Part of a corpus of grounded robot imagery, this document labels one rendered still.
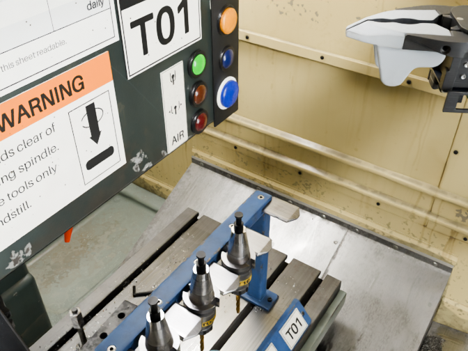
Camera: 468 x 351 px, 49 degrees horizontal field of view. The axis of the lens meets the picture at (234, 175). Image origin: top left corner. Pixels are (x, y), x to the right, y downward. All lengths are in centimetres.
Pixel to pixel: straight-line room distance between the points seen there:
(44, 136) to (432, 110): 103
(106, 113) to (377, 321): 117
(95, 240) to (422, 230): 112
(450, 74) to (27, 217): 40
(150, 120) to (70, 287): 138
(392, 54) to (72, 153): 30
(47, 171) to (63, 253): 153
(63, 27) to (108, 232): 162
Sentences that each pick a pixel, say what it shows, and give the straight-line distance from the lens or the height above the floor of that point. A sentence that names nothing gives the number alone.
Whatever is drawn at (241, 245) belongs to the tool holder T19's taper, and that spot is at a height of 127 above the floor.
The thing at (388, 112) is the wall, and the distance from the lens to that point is 133.
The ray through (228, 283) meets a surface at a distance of 92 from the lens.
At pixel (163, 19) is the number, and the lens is 45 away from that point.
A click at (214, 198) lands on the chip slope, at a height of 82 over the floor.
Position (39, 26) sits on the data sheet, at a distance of 37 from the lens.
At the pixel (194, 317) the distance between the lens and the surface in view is 88.
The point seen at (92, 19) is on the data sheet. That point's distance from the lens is 39.
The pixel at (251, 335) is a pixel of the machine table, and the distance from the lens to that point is 124.
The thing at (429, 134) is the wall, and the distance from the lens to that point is 132.
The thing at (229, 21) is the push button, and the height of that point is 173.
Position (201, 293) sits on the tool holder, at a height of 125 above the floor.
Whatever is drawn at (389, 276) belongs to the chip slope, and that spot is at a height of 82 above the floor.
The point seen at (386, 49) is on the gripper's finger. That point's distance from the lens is 52.
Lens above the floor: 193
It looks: 38 degrees down
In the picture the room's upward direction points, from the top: straight up
